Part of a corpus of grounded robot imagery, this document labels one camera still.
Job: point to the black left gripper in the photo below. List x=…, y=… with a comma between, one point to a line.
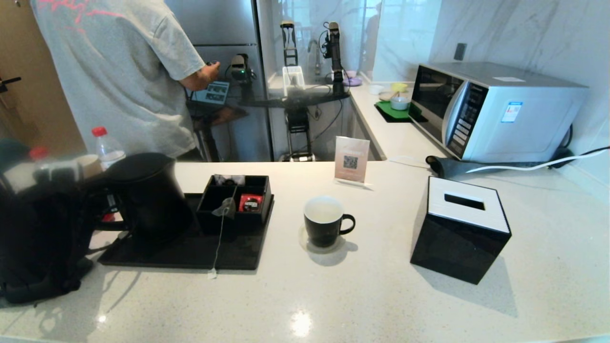
x=78, y=224

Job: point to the black electric kettle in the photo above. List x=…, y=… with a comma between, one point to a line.
x=152, y=200

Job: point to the black background robot arm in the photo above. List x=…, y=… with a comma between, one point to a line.
x=336, y=52

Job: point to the person's right forearm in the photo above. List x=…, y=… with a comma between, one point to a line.
x=193, y=80

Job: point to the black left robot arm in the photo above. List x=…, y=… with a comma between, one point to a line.
x=38, y=238

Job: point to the person's right hand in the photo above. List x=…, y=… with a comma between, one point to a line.
x=210, y=72

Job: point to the brown paper cup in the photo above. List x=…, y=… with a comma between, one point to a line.
x=90, y=164

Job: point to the black serving tray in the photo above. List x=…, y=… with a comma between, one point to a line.
x=190, y=252

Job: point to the blurred red-capped water bottle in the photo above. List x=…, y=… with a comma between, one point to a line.
x=39, y=153

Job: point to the white sachet packets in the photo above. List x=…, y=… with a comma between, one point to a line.
x=228, y=179

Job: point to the red sachet packet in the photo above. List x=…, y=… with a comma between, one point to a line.
x=250, y=202

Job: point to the person in grey t-shirt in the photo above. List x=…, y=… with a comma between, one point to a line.
x=119, y=71

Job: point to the black compartment organizer box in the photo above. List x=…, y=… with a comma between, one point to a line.
x=252, y=221

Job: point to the brown wooden desk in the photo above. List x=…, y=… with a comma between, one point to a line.
x=224, y=116

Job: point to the open laptop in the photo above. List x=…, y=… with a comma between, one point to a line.
x=214, y=93

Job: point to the brown wooden door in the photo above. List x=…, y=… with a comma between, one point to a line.
x=14, y=47

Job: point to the beige round coaster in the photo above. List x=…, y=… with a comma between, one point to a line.
x=303, y=241

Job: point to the black mug white inside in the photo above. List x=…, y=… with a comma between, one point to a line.
x=321, y=233

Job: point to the silver refrigerator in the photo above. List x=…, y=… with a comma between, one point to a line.
x=224, y=24

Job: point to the QR code sign stand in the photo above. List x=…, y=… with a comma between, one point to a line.
x=351, y=159

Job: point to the chrome sink faucet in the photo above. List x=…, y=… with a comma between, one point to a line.
x=315, y=52

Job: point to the purple plate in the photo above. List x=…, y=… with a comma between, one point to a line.
x=353, y=81

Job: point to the green placemat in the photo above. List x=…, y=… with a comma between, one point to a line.
x=388, y=111

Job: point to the grey white bowl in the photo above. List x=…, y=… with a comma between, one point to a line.
x=399, y=102

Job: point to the yellow bowl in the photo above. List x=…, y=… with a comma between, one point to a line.
x=399, y=87

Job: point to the black tissue box white lid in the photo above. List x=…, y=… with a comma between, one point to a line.
x=452, y=247

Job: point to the silver microwave oven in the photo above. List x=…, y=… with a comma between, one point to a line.
x=514, y=128

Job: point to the camera device green light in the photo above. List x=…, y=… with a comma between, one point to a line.
x=239, y=64

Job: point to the black pedestal table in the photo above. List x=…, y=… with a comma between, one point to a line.
x=298, y=121

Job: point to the dark wall socket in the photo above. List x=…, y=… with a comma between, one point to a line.
x=459, y=52

